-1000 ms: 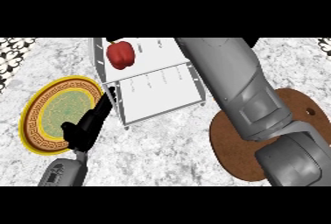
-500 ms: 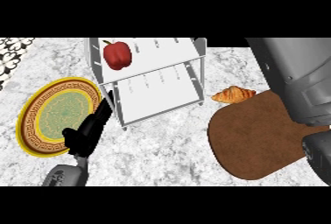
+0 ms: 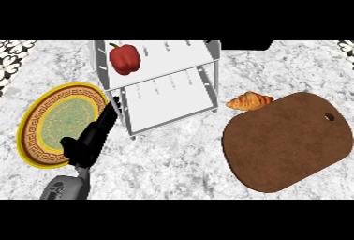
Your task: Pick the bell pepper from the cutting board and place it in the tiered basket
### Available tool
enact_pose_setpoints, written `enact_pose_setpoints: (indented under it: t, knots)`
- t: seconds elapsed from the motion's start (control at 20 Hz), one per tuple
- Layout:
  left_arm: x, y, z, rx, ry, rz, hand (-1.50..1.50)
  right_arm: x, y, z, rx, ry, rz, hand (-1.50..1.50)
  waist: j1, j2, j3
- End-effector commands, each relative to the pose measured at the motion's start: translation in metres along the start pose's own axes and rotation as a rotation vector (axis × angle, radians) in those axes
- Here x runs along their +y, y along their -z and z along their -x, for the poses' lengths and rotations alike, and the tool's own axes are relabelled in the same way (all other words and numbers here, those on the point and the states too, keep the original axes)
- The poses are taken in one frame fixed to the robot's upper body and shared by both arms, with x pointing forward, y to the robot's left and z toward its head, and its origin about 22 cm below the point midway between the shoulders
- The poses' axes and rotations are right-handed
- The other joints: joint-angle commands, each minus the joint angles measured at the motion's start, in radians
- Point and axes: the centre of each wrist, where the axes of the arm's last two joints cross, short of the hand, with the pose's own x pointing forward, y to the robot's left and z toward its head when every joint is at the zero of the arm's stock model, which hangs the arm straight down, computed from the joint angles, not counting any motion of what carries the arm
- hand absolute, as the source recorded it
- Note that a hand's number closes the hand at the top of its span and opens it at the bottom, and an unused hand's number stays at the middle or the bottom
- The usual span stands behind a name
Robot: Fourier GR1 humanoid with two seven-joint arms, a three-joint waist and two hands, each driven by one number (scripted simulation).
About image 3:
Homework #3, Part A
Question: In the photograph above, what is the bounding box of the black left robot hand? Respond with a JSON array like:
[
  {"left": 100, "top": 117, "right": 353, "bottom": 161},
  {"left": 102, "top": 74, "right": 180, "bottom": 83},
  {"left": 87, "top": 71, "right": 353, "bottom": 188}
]
[{"left": 59, "top": 95, "right": 123, "bottom": 169}]

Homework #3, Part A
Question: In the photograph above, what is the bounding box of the red bell pepper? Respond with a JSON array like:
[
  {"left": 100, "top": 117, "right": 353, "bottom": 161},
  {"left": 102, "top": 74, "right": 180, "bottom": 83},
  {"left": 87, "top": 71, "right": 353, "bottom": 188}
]
[{"left": 108, "top": 42, "right": 142, "bottom": 76}]

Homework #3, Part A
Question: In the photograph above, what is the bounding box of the brown wooden cutting board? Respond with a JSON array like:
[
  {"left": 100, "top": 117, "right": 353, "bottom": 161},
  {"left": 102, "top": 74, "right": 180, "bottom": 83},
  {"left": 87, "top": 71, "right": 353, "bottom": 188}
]
[{"left": 221, "top": 91, "right": 354, "bottom": 194}]

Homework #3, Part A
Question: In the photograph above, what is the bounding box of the yellow and green patterned plate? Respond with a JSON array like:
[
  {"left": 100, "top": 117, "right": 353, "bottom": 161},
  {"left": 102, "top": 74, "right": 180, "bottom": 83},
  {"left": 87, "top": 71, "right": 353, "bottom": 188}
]
[{"left": 15, "top": 82, "right": 111, "bottom": 170}]

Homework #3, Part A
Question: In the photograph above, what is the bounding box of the golden croissant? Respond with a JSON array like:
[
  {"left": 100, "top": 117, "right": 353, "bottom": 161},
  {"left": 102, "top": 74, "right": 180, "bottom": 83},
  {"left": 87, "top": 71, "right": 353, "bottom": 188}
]
[{"left": 224, "top": 90, "right": 276, "bottom": 113}]

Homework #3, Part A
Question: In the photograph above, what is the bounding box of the black appliance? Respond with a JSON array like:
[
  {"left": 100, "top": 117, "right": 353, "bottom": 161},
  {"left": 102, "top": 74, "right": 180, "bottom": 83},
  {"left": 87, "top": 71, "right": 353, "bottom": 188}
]
[{"left": 204, "top": 40, "right": 275, "bottom": 52}]

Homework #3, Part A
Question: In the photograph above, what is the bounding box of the white tiered wire basket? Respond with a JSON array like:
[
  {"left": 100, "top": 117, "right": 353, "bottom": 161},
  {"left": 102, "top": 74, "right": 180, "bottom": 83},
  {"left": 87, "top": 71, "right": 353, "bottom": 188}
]
[{"left": 92, "top": 40, "right": 223, "bottom": 141}]

